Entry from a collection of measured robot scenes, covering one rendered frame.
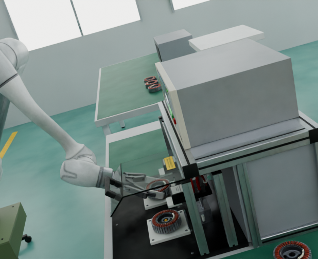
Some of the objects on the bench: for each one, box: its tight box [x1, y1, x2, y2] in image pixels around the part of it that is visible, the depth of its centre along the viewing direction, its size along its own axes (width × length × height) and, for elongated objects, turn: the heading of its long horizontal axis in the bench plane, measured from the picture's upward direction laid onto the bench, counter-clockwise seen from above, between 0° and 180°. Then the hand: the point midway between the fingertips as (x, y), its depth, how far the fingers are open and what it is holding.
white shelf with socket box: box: [188, 25, 264, 52], centre depth 246 cm, size 35×37×46 cm
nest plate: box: [147, 210, 191, 245], centre depth 157 cm, size 15×15×1 cm
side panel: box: [236, 140, 318, 249], centre depth 134 cm, size 28×3×32 cm, turn 128°
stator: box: [151, 210, 182, 234], centre depth 156 cm, size 11×11×4 cm
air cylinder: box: [196, 199, 214, 224], centre depth 156 cm, size 5×8×6 cm
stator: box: [273, 241, 312, 259], centre depth 128 cm, size 11×11×4 cm
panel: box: [221, 165, 252, 243], centre depth 163 cm, size 1×66×30 cm, turn 38°
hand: (157, 188), depth 178 cm, fingers closed on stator, 11 cm apart
